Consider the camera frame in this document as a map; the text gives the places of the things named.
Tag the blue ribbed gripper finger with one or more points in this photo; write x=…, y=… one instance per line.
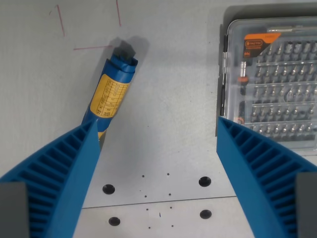
x=64, y=168
x=257, y=168

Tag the rolled blue bag yellow label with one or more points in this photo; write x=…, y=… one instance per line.
x=111, y=94

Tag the clear screwdriver bit set case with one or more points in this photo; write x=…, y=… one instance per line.
x=270, y=84

